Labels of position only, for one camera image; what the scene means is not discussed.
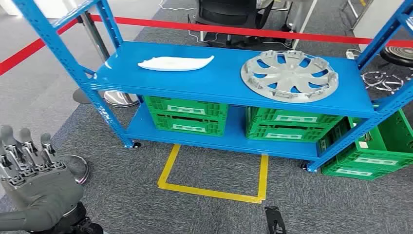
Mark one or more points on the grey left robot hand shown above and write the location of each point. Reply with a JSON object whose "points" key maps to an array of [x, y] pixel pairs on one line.
{"points": [[38, 193]]}

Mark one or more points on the white plastic body part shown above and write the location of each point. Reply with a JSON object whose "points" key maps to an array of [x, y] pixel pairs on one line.
{"points": [[174, 64]]}

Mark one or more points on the blue metal shelf rack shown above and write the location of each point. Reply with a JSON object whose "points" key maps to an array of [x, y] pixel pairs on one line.
{"points": [[193, 74]]}

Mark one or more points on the grey stanchion with round base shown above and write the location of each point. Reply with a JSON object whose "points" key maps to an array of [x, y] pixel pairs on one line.
{"points": [[79, 168]]}

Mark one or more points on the red barrier belt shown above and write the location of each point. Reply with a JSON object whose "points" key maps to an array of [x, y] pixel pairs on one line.
{"points": [[226, 30], [19, 55]]}

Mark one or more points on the green folded plastic crate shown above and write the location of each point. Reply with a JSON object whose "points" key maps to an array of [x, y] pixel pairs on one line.
{"points": [[332, 171], [161, 126], [258, 114], [255, 134], [155, 105]]}

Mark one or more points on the black office chair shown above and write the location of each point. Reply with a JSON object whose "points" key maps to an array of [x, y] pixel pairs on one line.
{"points": [[226, 13]]}

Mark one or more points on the grey wheel hubcap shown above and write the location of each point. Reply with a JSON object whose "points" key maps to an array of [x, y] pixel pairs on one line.
{"points": [[290, 76]]}

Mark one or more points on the white desk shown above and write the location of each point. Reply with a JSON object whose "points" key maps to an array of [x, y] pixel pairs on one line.
{"points": [[305, 16]]}

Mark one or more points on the white power strip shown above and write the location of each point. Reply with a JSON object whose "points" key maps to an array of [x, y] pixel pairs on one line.
{"points": [[351, 54]]}

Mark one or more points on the green open plastic crate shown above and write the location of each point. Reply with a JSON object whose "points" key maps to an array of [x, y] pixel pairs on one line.
{"points": [[393, 135]]}

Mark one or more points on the chrome star chair base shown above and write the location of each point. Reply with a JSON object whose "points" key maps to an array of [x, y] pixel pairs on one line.
{"points": [[382, 81]]}

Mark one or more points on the white board panel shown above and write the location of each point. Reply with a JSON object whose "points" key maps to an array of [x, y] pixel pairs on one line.
{"points": [[374, 19]]}

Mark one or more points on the black round disc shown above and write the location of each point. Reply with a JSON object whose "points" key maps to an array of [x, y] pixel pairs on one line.
{"points": [[398, 56]]}

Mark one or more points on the black stanchion post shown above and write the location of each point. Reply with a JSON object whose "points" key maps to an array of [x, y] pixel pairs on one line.
{"points": [[80, 97]]}

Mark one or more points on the chrome stanchion post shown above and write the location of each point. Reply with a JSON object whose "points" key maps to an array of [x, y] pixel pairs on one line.
{"points": [[96, 42]]}

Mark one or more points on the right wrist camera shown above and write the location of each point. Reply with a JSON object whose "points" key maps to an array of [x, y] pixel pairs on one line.
{"points": [[274, 221]]}

